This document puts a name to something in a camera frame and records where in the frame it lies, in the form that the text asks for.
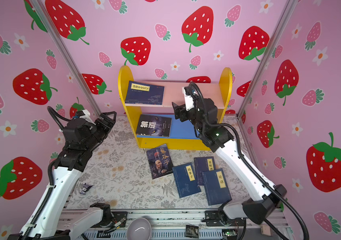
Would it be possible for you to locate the small beige box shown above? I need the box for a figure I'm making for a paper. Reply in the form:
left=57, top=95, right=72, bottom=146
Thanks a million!
left=260, top=224, right=272, bottom=237

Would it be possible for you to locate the navy book yellow label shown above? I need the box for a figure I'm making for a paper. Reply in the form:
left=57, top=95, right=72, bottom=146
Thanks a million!
left=125, top=81, right=165, bottom=105

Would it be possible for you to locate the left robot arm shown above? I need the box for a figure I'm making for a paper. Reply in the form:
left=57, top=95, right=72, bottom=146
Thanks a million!
left=8, top=106, right=117, bottom=240

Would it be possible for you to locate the dark portrait cover book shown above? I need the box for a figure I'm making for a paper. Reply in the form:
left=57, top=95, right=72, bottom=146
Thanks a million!
left=146, top=144, right=173, bottom=180

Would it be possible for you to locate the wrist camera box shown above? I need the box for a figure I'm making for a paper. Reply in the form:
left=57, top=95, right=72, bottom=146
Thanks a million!
left=182, top=87, right=194, bottom=111
left=74, top=110, right=92, bottom=122

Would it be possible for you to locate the blue book right yellow label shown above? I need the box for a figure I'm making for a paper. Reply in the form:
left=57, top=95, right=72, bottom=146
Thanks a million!
left=201, top=169, right=232, bottom=206

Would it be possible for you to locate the green circuit board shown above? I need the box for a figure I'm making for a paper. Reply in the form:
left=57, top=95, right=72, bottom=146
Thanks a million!
left=221, top=229, right=237, bottom=240

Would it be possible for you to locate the yellow pink blue bookshelf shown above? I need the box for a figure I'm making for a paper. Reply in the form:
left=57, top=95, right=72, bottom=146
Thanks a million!
left=118, top=66, right=232, bottom=151

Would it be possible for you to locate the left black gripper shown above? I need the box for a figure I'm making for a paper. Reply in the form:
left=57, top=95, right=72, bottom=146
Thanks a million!
left=86, top=112, right=116, bottom=155

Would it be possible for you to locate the black wolf cover book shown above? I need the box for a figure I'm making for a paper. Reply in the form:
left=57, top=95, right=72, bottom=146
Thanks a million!
left=136, top=115, right=172, bottom=137

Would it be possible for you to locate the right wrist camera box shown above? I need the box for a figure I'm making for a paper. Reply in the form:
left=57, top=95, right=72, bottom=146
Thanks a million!
left=182, top=87, right=194, bottom=111

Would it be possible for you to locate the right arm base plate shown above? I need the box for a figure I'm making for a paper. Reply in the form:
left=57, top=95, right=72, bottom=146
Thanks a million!
left=201, top=210, right=245, bottom=227

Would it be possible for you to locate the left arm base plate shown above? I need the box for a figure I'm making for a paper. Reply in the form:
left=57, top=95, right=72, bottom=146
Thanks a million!
left=92, top=211, right=128, bottom=229

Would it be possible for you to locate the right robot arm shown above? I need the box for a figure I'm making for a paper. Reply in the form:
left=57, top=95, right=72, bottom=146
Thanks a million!
left=172, top=82, right=309, bottom=240

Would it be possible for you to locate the grey round bowl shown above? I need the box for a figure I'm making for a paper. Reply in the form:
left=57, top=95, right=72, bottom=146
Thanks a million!
left=127, top=218, right=152, bottom=240

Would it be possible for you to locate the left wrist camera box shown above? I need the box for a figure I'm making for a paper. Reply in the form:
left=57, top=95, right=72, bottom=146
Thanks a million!
left=74, top=110, right=92, bottom=122

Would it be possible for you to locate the small black circuit board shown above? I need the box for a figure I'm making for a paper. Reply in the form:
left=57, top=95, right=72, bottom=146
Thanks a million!
left=185, top=225, right=199, bottom=239

